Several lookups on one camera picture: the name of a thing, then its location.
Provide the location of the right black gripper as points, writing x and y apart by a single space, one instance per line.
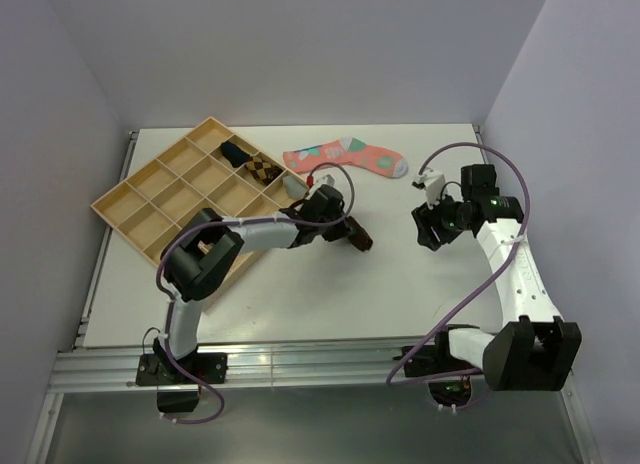
424 219

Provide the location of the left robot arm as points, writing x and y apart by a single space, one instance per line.
195 264

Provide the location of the grey sock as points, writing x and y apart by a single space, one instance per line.
294 189

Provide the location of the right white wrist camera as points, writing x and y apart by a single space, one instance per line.
431 182

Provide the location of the pink patterned sock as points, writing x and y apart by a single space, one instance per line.
348 151

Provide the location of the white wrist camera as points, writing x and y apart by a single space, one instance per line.
431 182
316 180

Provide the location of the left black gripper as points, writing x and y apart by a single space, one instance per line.
343 229

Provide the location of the brown striped sock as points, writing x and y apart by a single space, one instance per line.
358 236

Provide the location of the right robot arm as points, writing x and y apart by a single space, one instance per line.
535 348

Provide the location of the aluminium frame rail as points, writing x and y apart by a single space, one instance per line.
258 365

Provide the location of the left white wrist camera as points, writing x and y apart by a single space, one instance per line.
316 180

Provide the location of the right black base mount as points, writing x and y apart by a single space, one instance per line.
448 378

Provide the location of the dark blue rolled sock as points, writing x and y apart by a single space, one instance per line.
235 155

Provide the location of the brown argyle rolled sock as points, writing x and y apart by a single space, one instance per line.
262 171

